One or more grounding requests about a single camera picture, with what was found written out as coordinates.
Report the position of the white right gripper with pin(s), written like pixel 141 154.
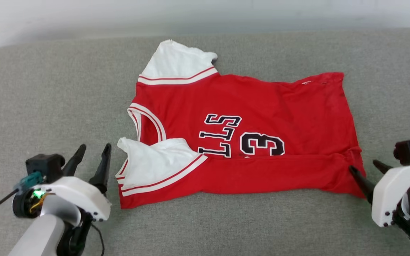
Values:
pixel 386 192

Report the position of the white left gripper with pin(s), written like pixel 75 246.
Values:
pixel 77 192

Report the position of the red and white basketball jersey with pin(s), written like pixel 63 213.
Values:
pixel 262 106

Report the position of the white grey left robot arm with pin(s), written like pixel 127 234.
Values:
pixel 37 234

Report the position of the grey fabric sofa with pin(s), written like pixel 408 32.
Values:
pixel 48 89

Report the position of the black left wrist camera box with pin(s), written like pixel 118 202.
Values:
pixel 45 165

